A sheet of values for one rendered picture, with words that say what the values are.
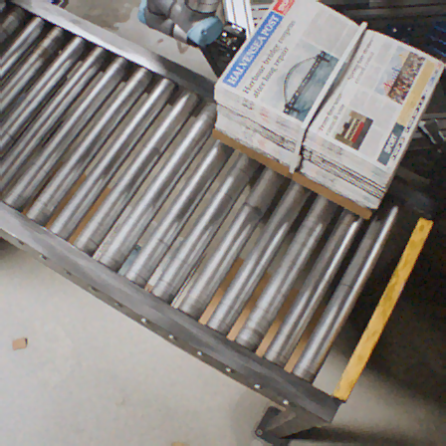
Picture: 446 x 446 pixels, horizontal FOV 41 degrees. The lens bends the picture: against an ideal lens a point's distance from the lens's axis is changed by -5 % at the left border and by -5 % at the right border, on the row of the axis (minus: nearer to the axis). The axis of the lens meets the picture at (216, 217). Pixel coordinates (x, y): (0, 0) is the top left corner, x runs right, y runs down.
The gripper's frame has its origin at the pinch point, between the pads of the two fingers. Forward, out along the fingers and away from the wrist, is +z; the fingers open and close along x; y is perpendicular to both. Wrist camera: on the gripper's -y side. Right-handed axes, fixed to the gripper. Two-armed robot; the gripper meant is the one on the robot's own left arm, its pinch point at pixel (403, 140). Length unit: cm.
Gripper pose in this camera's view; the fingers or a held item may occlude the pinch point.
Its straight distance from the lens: 144.0
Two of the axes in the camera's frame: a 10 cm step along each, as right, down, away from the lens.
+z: -8.7, -4.7, 1.7
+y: 0.1, -3.7, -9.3
